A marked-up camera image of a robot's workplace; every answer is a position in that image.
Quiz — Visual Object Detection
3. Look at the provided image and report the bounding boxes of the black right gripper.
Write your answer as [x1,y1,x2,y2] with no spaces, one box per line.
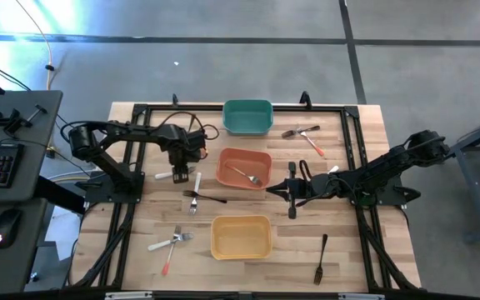
[266,162,328,219]

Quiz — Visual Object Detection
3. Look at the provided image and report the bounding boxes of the black fork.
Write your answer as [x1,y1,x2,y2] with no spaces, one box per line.
[281,125,321,139]
[182,190,228,205]
[312,233,329,287]

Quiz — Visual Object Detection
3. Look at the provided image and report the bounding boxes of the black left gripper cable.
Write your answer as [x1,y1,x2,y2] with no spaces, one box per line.
[156,110,220,141]

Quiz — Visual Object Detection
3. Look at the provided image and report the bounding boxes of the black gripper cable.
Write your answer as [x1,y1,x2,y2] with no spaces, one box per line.
[297,159,313,181]
[156,110,220,141]

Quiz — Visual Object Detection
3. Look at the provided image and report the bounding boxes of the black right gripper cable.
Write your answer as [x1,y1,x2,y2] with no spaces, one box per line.
[297,159,313,181]

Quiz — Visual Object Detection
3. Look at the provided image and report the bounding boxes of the yellow floor cable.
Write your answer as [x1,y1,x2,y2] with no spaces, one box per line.
[14,0,54,91]

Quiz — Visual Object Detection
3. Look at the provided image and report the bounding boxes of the silver metal bracket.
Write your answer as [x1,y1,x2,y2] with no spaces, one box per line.
[104,291,154,300]
[337,292,386,300]

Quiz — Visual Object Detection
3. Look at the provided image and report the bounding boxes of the grey metal side table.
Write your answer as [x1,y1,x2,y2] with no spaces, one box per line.
[447,108,480,243]

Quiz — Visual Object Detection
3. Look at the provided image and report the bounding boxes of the yellow plastic bin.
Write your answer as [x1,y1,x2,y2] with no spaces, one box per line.
[210,214,273,261]

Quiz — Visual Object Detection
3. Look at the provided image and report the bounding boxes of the dark grey desk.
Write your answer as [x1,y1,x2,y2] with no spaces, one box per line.
[0,89,64,300]

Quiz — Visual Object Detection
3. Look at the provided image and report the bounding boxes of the black computer mouse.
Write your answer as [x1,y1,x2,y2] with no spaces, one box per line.
[0,207,23,250]

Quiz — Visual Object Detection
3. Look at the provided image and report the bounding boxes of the black desk clamp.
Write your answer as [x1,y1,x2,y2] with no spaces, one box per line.
[0,103,49,135]

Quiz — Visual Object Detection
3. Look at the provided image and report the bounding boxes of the orange plastic bin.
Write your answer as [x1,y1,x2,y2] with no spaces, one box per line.
[215,147,273,191]

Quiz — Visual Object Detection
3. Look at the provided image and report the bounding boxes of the black floor cable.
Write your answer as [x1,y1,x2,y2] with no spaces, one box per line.
[0,52,33,92]

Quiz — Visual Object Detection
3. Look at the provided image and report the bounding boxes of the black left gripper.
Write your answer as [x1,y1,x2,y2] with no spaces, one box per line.
[167,126,208,184]

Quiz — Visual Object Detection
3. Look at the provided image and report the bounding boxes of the teal plastic bin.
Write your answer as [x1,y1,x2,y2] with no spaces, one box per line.
[222,98,274,137]

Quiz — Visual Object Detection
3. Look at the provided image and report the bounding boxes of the orange-handled fork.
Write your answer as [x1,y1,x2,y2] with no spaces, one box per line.
[161,225,183,277]
[225,164,264,188]
[297,129,326,158]

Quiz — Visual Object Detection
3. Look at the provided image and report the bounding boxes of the black table frame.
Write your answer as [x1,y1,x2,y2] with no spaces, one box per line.
[67,90,423,293]

